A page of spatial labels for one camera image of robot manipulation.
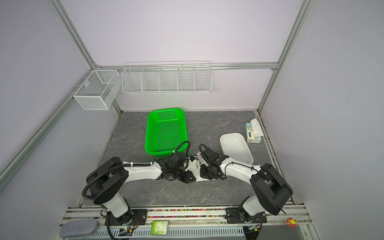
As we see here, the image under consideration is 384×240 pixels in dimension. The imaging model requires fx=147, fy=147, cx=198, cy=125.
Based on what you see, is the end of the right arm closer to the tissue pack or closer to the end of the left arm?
the end of the left arm

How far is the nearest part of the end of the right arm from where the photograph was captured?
0.64 m

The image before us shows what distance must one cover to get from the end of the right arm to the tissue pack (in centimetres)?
38

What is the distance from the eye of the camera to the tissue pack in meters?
1.01
